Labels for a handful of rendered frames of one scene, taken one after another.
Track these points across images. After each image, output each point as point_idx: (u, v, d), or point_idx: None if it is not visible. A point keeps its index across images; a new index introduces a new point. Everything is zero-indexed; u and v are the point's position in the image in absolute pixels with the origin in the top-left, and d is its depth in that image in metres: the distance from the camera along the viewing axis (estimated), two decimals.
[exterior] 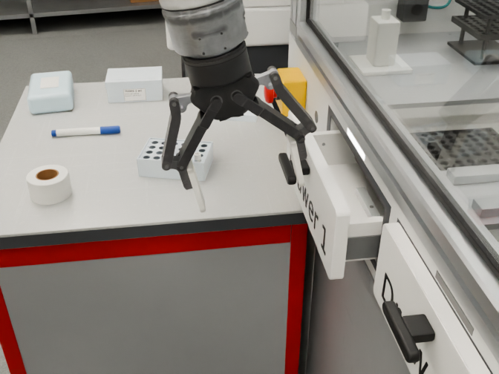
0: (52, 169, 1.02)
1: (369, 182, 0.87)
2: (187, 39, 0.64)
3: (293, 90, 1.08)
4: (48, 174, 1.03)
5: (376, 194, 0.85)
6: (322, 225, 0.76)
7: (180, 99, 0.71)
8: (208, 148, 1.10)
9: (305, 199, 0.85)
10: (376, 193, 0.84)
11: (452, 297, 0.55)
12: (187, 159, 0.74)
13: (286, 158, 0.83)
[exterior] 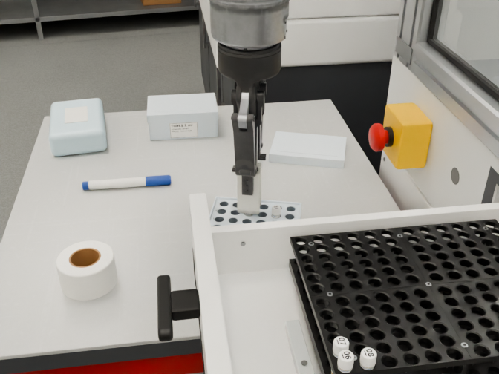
0: (91, 248, 0.74)
1: (304, 315, 0.56)
2: (279, 25, 0.64)
3: (414, 135, 0.80)
4: (85, 255, 0.75)
5: (312, 341, 0.53)
6: None
7: (246, 112, 0.68)
8: (297, 212, 0.82)
9: (201, 348, 0.54)
10: (312, 340, 0.53)
11: None
12: (257, 159, 0.75)
13: (166, 287, 0.52)
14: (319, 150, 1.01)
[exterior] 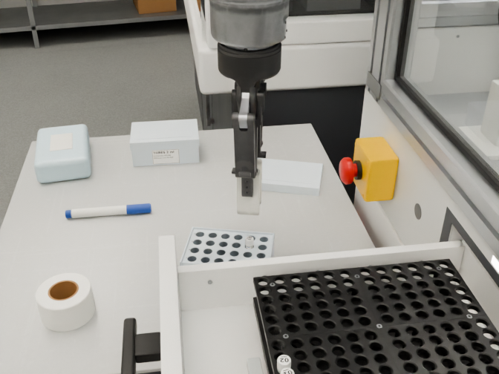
0: (70, 281, 0.78)
1: (263, 355, 0.59)
2: (279, 24, 0.64)
3: (381, 170, 0.83)
4: (64, 287, 0.78)
5: None
6: None
7: (247, 111, 0.67)
8: (269, 243, 0.85)
9: None
10: None
11: None
12: (257, 160, 0.75)
13: (131, 330, 0.55)
14: (295, 177, 1.04)
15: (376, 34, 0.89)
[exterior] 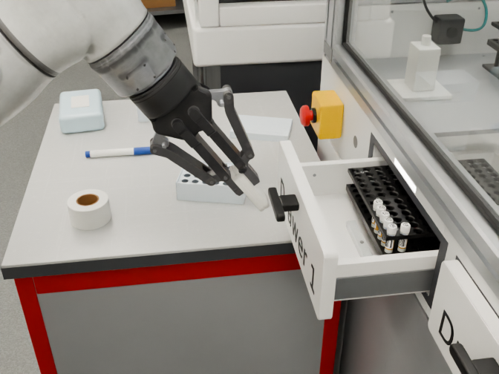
0: (92, 194, 1.03)
1: (359, 216, 0.86)
2: (117, 82, 0.65)
3: (330, 113, 1.08)
4: (87, 199, 1.03)
5: (366, 228, 0.84)
6: (311, 265, 0.76)
7: (154, 142, 0.73)
8: None
9: (295, 234, 0.85)
10: (367, 228, 0.83)
11: None
12: (220, 170, 0.76)
13: (276, 193, 0.82)
14: (269, 128, 1.29)
15: (329, 10, 1.14)
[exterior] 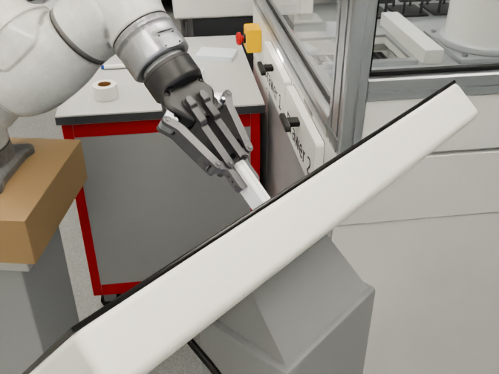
0: (107, 81, 1.70)
1: None
2: (149, 39, 0.77)
3: (252, 35, 1.76)
4: (104, 84, 1.71)
5: None
6: (279, 94, 1.45)
7: (165, 117, 0.77)
8: (201, 72, 1.78)
9: (272, 87, 1.54)
10: None
11: (307, 105, 1.23)
12: (225, 153, 0.78)
13: (261, 63, 1.52)
14: (221, 53, 1.97)
15: None
